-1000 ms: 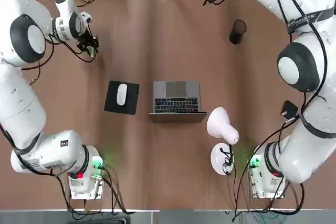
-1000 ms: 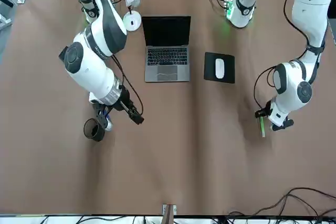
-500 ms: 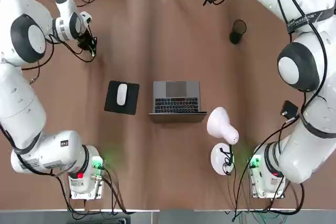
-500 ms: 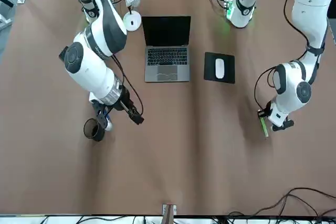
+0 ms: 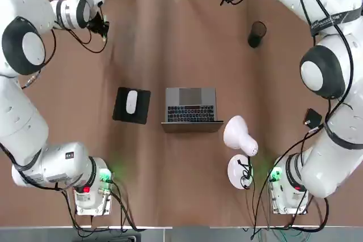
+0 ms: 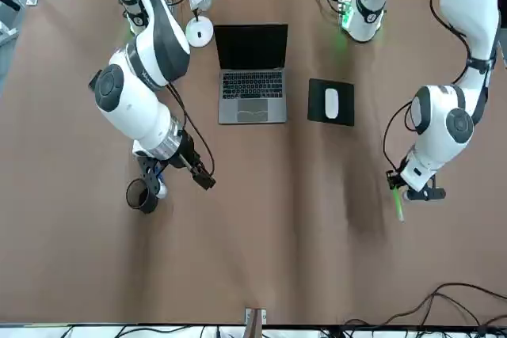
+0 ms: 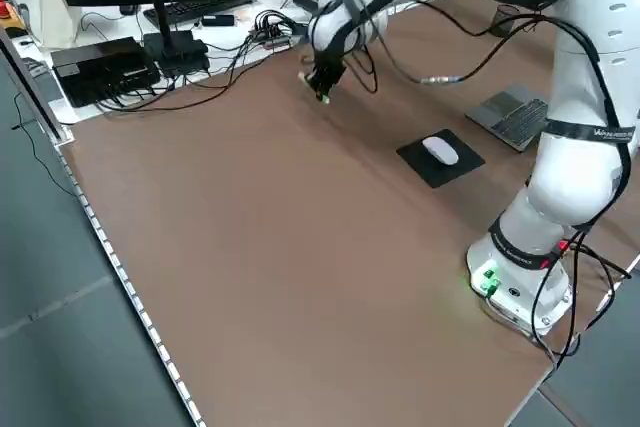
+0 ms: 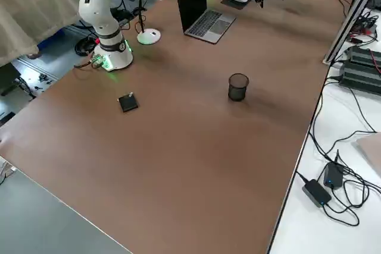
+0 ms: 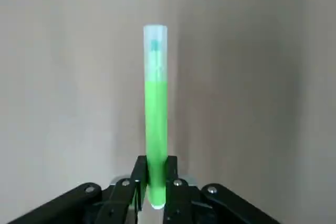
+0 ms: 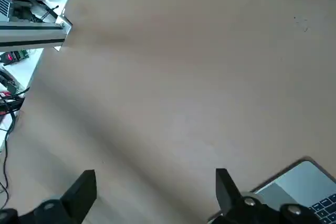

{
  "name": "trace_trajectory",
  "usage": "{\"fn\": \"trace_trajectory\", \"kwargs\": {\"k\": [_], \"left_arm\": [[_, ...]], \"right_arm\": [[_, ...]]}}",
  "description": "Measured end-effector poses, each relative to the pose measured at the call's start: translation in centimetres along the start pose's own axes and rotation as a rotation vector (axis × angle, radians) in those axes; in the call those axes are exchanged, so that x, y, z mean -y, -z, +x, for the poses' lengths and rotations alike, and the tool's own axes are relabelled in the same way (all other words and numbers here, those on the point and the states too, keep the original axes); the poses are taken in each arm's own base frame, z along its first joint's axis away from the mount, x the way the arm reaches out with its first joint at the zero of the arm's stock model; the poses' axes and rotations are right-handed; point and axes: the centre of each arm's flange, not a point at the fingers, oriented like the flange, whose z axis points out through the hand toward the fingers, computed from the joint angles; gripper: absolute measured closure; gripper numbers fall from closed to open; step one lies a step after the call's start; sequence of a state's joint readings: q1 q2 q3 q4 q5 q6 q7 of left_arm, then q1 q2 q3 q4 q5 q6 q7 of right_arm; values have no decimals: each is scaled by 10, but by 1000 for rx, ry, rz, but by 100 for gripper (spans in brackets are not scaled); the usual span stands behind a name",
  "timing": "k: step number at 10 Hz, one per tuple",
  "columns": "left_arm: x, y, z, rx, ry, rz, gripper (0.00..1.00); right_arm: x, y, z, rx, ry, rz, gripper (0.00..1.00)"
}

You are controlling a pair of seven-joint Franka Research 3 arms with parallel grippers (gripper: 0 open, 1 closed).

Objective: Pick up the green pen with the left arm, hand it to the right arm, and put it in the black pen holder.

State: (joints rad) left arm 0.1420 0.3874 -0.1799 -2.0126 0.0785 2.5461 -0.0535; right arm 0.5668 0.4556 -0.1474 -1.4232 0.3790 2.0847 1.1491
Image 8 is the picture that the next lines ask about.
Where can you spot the black mesh pen holder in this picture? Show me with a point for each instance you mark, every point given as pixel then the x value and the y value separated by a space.
pixel 238 90

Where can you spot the black mouse pad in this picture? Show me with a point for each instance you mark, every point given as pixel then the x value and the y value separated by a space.
pixel 227 1

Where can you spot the grey open laptop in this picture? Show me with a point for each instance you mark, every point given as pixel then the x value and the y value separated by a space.
pixel 192 7

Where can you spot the red and black clip leads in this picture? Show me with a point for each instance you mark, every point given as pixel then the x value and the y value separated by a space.
pixel 364 28

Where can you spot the white desk lamp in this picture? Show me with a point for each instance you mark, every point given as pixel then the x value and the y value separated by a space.
pixel 149 37

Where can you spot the small black square case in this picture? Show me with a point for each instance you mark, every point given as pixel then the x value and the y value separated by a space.
pixel 128 103

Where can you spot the silver closed laptop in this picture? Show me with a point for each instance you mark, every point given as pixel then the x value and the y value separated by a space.
pixel 370 150

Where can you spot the black power adapter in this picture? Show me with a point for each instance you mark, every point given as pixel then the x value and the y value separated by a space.
pixel 333 175
pixel 317 193

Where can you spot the aluminium frame post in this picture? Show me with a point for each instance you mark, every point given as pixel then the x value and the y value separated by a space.
pixel 348 19

